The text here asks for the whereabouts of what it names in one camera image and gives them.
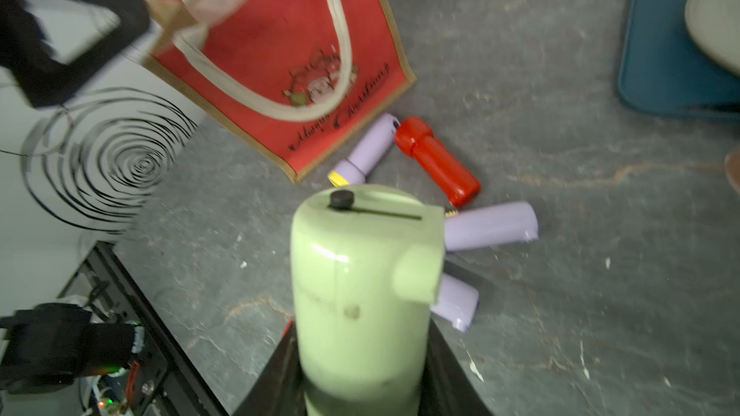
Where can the teal tray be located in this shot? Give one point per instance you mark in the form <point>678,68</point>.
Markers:
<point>663,73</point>

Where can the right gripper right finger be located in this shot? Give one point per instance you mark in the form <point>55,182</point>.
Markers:
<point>445,388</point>

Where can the purple flashlight horizontal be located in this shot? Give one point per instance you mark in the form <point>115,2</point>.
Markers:
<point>457,302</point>

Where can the red jute tote bag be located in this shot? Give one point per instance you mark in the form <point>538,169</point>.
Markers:
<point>295,79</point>

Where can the green flashlight vertical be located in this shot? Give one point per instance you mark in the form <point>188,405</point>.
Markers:
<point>366,264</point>

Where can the red flashlight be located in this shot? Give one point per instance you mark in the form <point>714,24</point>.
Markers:
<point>417,140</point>

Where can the purple flashlight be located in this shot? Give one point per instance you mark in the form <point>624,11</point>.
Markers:
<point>368,153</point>
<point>492,226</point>

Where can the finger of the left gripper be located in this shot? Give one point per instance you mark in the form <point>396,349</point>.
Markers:
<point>46,82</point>

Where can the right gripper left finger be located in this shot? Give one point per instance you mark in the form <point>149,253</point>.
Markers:
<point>279,389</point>

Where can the grey round plate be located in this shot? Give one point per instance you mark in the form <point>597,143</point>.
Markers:
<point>713,25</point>

